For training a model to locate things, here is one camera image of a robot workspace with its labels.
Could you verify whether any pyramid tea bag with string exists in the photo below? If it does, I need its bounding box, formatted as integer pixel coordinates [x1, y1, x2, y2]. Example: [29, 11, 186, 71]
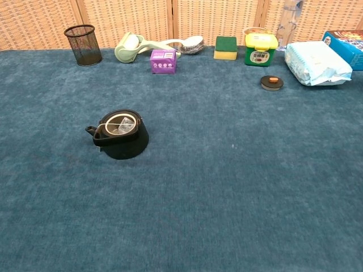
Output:
[97, 117, 135, 152]

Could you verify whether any black teapot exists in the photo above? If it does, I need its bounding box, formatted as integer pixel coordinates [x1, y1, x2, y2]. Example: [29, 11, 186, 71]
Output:
[85, 109, 150, 160]

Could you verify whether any black teapot lid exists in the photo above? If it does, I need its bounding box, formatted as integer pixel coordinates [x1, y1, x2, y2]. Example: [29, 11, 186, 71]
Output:
[260, 75, 284, 92]

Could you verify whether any blue carpet table cover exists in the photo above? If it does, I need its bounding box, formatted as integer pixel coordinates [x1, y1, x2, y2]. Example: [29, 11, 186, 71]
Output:
[0, 45, 363, 272]

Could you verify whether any small purple box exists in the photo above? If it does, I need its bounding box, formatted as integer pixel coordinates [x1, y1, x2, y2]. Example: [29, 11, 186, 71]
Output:
[150, 49, 178, 75]

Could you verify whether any patterned ceramic bowl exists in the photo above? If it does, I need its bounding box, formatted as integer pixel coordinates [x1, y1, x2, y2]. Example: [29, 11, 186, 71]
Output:
[178, 35, 205, 55]

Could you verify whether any green and yellow sponge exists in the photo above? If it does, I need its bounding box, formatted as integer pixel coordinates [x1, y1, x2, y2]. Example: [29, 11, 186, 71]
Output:
[213, 36, 238, 61]

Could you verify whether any green jar with yellow lid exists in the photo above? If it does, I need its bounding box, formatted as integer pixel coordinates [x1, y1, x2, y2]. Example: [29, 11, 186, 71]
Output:
[244, 33, 278, 67]

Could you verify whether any wicker folding screen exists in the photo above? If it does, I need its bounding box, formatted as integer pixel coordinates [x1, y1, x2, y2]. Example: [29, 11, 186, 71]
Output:
[0, 0, 363, 52]

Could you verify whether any instant noodle cup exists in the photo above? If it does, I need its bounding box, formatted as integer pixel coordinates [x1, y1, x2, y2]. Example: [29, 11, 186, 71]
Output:
[243, 27, 269, 36]

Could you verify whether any black mesh pen holder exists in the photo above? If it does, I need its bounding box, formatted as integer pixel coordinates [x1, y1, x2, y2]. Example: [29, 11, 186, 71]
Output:
[64, 24, 103, 67]

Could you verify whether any light blue tissue pack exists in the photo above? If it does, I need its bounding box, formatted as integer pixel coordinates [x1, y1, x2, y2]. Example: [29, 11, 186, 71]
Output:
[284, 41, 353, 87]

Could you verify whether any clear plastic water bottle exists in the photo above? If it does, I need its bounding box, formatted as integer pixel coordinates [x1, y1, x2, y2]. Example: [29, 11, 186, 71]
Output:
[275, 0, 304, 49]

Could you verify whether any large blue cookie box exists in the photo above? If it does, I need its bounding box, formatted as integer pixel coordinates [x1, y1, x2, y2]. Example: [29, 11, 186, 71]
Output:
[322, 29, 363, 71]

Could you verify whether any white long-handled spoon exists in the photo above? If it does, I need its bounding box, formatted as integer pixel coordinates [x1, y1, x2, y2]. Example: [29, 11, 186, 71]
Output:
[154, 39, 185, 48]

